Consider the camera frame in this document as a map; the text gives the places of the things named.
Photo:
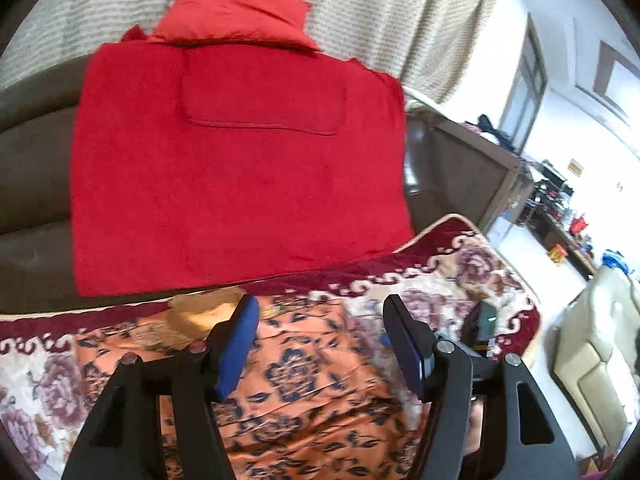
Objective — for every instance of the beige armchair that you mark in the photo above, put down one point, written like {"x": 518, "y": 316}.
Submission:
{"x": 596, "y": 356}

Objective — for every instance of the large red cushion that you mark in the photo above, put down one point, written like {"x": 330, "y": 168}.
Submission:
{"x": 228, "y": 163}

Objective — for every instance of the orange floral blouse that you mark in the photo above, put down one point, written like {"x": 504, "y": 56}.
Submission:
{"x": 321, "y": 396}

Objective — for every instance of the window with dark frame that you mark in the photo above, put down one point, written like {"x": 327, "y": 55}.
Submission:
{"x": 525, "y": 98}

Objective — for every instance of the dark brown leather sofa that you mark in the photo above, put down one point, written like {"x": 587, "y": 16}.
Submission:
{"x": 37, "y": 118}

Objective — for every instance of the cluttered side table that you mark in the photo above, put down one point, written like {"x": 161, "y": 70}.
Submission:
{"x": 547, "y": 214}

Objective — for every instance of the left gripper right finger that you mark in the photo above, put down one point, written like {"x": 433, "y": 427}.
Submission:
{"x": 488, "y": 419}

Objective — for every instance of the small red pillow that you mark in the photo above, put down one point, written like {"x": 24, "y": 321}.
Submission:
{"x": 277, "y": 23}

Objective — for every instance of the wooden side cabinet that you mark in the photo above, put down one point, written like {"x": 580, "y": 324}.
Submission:
{"x": 450, "y": 169}

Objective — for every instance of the beige dotted curtain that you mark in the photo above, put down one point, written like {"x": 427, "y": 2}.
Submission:
{"x": 427, "y": 44}

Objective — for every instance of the floral plush sofa blanket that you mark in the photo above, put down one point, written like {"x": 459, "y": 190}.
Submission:
{"x": 54, "y": 367}

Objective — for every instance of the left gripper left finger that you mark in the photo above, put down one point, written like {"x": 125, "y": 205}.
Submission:
{"x": 121, "y": 438}

